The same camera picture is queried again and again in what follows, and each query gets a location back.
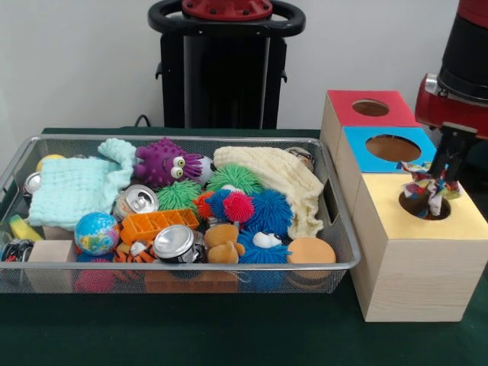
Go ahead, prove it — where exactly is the mint green knitted cloth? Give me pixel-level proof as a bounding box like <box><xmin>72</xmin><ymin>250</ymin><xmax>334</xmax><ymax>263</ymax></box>
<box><xmin>27</xmin><ymin>137</ymin><xmax>137</xmax><ymax>232</ymax></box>

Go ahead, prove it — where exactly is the wooden three-hole box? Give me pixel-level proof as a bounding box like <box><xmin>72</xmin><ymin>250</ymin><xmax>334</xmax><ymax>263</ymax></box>
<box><xmin>319</xmin><ymin>89</ymin><xmax>488</xmax><ymax>323</ymax></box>

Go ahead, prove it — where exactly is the orange foam disc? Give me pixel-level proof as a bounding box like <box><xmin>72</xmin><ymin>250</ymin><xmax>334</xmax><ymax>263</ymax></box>
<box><xmin>286</xmin><ymin>236</ymin><xmax>337</xmax><ymax>266</ymax></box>

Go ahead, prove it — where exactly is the dark green tablecloth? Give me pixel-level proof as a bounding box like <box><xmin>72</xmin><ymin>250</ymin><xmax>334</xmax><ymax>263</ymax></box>
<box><xmin>0</xmin><ymin>127</ymin><xmax>488</xmax><ymax>366</ymax></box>

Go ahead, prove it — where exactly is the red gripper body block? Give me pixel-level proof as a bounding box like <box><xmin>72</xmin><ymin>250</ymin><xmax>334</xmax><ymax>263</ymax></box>
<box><xmin>414</xmin><ymin>74</ymin><xmax>488</xmax><ymax>140</ymax></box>

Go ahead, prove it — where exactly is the blue spiky toy with eyes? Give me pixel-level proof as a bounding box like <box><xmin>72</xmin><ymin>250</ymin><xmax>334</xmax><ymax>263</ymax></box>
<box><xmin>236</xmin><ymin>228</ymin><xmax>291</xmax><ymax>265</ymax></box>

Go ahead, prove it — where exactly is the multicolored rope knot toy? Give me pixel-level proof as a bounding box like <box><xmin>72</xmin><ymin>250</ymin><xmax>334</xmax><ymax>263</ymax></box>
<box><xmin>396</xmin><ymin>160</ymin><xmax>464</xmax><ymax>219</ymax></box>

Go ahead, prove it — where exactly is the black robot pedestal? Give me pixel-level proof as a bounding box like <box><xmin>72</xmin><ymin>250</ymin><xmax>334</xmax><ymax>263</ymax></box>
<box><xmin>147</xmin><ymin>0</ymin><xmax>307</xmax><ymax>130</ymax></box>

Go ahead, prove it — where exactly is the shallow metal mesh bin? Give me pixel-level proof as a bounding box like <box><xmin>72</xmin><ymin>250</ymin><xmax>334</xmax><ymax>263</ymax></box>
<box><xmin>0</xmin><ymin>133</ymin><xmax>362</xmax><ymax>294</ymax></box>

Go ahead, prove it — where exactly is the blue spiky ball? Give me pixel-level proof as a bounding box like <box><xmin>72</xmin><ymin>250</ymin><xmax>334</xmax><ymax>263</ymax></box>
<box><xmin>249</xmin><ymin>189</ymin><xmax>294</xmax><ymax>233</ymax></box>

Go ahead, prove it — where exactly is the orange plastic tray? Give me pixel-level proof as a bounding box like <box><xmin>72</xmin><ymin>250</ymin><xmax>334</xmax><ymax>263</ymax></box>
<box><xmin>120</xmin><ymin>208</ymin><xmax>200</xmax><ymax>244</ymax></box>

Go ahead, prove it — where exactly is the cream knitted cloth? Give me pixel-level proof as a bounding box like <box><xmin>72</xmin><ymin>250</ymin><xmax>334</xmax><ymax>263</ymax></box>
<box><xmin>213</xmin><ymin>146</ymin><xmax>325</xmax><ymax>239</ymax></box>

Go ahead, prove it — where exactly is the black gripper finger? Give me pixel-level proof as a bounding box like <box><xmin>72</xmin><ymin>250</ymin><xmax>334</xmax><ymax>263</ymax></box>
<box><xmin>446</xmin><ymin>135</ymin><xmax>474</xmax><ymax>187</ymax></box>
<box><xmin>429</xmin><ymin>129</ymin><xmax>453</xmax><ymax>178</ymax></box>

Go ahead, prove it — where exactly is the globe print ball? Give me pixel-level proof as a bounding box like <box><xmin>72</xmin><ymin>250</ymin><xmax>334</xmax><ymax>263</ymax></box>
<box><xmin>74</xmin><ymin>212</ymin><xmax>120</xmax><ymax>255</ymax></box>

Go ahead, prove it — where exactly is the purple spiky monster toy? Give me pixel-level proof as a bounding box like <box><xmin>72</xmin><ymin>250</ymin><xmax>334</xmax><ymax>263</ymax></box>
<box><xmin>132</xmin><ymin>136</ymin><xmax>203</xmax><ymax>190</ymax></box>

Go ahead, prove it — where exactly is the silver-top soda can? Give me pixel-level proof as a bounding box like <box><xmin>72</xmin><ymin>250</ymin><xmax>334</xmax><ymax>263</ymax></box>
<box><xmin>152</xmin><ymin>224</ymin><xmax>207</xmax><ymax>264</ymax></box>

